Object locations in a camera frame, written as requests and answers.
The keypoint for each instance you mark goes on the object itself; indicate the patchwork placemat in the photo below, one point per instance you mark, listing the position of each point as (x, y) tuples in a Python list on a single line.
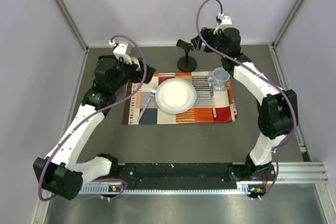
[(201, 112)]

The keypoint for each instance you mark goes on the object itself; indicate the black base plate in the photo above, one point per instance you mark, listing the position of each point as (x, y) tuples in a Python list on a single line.
[(174, 175)]

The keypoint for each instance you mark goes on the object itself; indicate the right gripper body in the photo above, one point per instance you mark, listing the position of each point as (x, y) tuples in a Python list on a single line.
[(214, 41)]

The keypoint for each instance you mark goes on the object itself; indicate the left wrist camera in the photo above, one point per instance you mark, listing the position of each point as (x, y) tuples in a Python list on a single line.
[(121, 51)]

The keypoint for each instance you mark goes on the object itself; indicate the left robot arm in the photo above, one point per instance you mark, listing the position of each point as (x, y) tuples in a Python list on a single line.
[(59, 173)]

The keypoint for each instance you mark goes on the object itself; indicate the black clamp phone stand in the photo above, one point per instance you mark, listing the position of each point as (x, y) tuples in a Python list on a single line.
[(186, 63)]

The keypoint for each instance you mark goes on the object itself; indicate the pink handled knife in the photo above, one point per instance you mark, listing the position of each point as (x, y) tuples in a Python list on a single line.
[(212, 100)]

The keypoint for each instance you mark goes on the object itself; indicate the slotted cable duct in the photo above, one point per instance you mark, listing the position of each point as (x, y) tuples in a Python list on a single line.
[(116, 188)]

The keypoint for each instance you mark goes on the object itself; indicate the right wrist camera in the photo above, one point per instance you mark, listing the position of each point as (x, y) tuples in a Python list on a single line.
[(223, 22)]

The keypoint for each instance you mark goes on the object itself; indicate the light blue cup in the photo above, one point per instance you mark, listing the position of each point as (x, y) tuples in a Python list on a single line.
[(218, 79)]

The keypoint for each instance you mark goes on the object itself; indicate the pink handled fork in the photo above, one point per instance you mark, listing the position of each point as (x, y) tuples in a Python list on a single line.
[(152, 94)]

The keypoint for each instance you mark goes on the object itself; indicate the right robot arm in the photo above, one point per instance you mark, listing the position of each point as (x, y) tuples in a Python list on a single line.
[(277, 108)]

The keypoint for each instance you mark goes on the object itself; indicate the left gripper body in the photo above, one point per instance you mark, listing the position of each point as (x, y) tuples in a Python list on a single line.
[(128, 72)]

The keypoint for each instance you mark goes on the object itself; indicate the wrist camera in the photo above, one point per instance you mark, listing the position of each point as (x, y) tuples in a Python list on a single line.
[(223, 22), (121, 51)]

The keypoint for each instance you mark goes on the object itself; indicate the white plate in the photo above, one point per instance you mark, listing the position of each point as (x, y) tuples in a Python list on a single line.
[(175, 96)]

